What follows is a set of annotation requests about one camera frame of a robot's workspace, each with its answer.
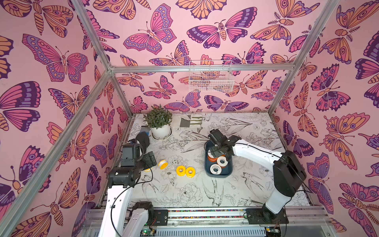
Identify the folded green white cloth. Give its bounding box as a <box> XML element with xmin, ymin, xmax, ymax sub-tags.
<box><xmin>179</xmin><ymin>115</ymin><xmax>203</xmax><ymax>128</ymax></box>

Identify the white tape roll front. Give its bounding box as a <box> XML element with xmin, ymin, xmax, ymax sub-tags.
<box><xmin>210</xmin><ymin>164</ymin><xmax>222</xmax><ymax>175</ymax></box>

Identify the potted green plant white pot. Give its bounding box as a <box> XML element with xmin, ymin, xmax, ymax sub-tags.
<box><xmin>144</xmin><ymin>106</ymin><xmax>172</xmax><ymax>140</ymax></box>

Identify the teal plastic storage box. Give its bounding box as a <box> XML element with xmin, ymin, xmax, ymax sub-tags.
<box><xmin>204</xmin><ymin>141</ymin><xmax>233</xmax><ymax>178</ymax></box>

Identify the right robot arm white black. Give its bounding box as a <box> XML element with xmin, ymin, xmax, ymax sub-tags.
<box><xmin>204</xmin><ymin>129</ymin><xmax>307</xmax><ymax>218</ymax></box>

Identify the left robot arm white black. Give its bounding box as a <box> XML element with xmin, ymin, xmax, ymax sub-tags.
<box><xmin>99</xmin><ymin>138</ymin><xmax>157</xmax><ymax>237</ymax></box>

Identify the white wire basket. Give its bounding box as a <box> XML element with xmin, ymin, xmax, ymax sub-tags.
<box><xmin>188</xmin><ymin>60</ymin><xmax>235</xmax><ymax>93</ymax></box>

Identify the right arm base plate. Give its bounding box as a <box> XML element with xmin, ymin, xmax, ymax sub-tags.
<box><xmin>246</xmin><ymin>208</ymin><xmax>289</xmax><ymax>225</ymax></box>

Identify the white orange tape roll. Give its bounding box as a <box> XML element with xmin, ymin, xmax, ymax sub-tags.
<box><xmin>217</xmin><ymin>156</ymin><xmax>229</xmax><ymax>168</ymax></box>

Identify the aluminium front rail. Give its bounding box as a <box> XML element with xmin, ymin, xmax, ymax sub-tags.
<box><xmin>79</xmin><ymin>207</ymin><xmax>338</xmax><ymax>237</ymax></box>

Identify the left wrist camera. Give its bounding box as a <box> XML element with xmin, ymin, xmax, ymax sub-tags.
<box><xmin>120</xmin><ymin>143</ymin><xmax>141</xmax><ymax>167</ymax></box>

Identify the small yellow white tape roll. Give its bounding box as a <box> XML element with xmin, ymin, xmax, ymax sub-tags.
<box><xmin>158</xmin><ymin>160</ymin><xmax>168</xmax><ymax>170</ymax></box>

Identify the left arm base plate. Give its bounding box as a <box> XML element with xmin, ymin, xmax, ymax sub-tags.
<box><xmin>152</xmin><ymin>209</ymin><xmax>169</xmax><ymax>226</ymax></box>

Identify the black work glove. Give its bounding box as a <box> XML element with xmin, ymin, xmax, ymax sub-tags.
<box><xmin>135</xmin><ymin>126</ymin><xmax>150</xmax><ymax>153</ymax></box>

